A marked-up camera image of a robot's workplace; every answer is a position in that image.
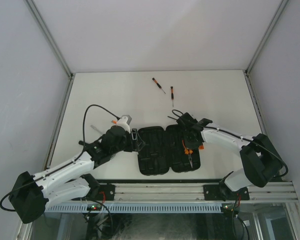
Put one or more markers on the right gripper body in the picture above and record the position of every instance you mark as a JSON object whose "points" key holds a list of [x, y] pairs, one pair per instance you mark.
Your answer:
{"points": [[189, 143]]}

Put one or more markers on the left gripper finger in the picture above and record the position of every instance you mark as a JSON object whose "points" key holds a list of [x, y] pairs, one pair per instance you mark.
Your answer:
{"points": [[134, 135], [139, 144]]}

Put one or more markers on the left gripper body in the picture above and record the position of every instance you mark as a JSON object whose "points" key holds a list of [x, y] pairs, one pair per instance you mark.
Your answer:
{"points": [[126, 145]]}

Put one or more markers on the orange handled needle-nose pliers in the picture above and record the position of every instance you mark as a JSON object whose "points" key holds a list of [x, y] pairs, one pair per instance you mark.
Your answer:
{"points": [[189, 153]]}

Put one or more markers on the black plastic tool case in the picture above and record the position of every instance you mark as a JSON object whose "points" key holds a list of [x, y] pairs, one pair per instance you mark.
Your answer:
{"points": [[164, 150]]}

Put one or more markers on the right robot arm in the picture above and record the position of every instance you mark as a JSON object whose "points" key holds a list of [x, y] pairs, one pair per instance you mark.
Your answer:
{"points": [[259, 158]]}

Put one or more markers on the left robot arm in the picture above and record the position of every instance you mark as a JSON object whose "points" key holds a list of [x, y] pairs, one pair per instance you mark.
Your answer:
{"points": [[32, 194]]}

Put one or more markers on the small orange precision screwdriver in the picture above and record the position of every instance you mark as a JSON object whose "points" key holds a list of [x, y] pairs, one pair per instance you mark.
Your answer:
{"points": [[159, 86]]}

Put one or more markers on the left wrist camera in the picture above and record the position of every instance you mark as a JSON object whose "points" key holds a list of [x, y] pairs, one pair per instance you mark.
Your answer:
{"points": [[124, 122]]}

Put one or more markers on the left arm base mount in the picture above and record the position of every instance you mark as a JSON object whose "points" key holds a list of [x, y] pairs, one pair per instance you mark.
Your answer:
{"points": [[103, 193]]}

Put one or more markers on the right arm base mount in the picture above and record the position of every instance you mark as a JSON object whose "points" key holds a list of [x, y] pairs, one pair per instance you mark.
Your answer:
{"points": [[220, 192]]}

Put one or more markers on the blue slotted cable duct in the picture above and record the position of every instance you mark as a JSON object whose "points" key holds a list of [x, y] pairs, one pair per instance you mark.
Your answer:
{"points": [[135, 208]]}

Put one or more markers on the aluminium frame rail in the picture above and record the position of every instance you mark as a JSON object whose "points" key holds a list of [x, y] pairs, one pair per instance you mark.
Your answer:
{"points": [[274, 192]]}

